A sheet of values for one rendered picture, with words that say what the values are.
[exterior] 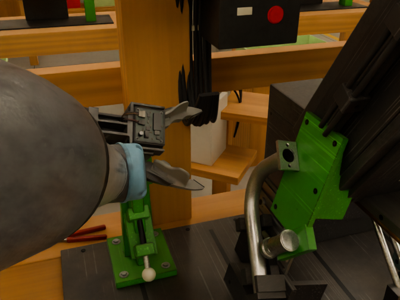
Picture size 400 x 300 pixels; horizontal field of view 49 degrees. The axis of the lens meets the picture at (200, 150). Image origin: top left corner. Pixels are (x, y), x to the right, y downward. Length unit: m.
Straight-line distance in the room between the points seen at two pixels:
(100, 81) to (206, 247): 0.45
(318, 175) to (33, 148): 0.62
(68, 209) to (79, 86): 0.84
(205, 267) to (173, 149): 0.28
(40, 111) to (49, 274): 0.88
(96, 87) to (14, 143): 0.87
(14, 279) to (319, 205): 0.67
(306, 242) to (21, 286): 0.61
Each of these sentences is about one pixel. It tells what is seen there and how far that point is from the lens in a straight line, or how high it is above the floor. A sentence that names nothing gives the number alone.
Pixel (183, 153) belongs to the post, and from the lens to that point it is 1.06.
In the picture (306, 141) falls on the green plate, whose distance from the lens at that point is 0.80.
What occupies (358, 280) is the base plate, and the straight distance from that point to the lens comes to 1.03.
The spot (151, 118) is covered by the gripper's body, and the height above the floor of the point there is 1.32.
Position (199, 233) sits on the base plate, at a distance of 1.09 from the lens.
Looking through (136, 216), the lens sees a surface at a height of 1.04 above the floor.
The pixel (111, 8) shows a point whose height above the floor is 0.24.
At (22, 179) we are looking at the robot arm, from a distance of 0.18.
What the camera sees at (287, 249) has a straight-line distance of 0.79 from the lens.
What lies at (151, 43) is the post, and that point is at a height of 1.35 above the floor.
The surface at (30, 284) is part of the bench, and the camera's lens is 1.06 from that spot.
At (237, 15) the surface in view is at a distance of 0.87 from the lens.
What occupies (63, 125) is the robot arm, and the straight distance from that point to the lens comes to 0.21.
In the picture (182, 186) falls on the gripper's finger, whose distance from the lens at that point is 0.70.
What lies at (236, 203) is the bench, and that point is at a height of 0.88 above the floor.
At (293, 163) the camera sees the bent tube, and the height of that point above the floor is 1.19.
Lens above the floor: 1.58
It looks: 28 degrees down
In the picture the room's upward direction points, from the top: straight up
